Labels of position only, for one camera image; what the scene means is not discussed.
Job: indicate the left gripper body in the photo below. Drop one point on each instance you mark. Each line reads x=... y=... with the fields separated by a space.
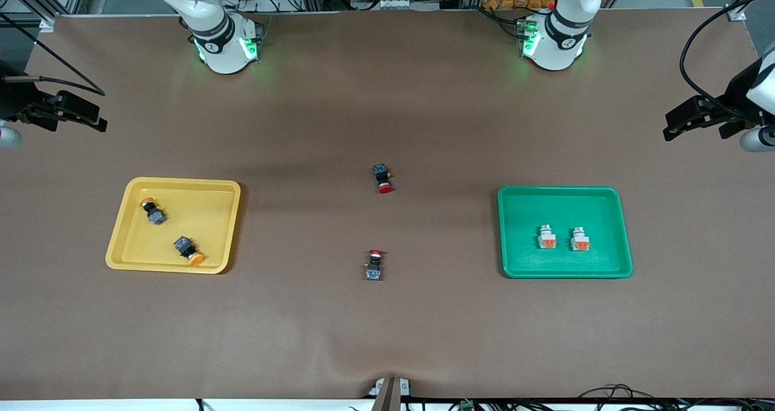
x=734 y=100

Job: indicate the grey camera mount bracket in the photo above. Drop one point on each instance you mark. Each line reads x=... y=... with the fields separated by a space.
x=390 y=396

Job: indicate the white orange push button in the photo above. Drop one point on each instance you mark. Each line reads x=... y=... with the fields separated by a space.
x=580 y=238
x=548 y=237

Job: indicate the brown table mat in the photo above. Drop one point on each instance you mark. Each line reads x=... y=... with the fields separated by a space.
x=387 y=326

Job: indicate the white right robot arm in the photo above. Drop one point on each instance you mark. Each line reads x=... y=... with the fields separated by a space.
x=224 y=54

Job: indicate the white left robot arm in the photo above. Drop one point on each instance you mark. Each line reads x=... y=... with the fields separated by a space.
x=554 y=51

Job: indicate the small green connector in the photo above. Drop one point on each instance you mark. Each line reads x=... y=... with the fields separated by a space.
x=466 y=405

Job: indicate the white power strip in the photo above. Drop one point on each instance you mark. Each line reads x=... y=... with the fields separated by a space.
x=378 y=3

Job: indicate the red push button switch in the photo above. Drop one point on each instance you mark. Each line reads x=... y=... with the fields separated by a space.
x=381 y=175
x=373 y=269

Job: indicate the yellow push button switch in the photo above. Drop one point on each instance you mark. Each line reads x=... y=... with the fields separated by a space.
x=186 y=249
x=154 y=214

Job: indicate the green plastic tray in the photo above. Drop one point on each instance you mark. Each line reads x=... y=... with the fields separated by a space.
x=563 y=205

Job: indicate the yellow plastic tray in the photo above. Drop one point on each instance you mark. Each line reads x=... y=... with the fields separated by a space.
x=203 y=211

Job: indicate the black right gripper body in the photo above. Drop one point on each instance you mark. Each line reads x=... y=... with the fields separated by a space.
x=18 y=100

